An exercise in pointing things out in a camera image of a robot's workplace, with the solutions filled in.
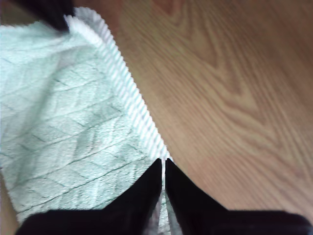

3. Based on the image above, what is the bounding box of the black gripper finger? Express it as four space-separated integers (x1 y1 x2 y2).
165 159 229 235
104 159 163 235
36 0 74 32

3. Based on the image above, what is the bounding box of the pale green fluffy tea towel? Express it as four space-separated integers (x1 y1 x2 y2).
0 6 175 235

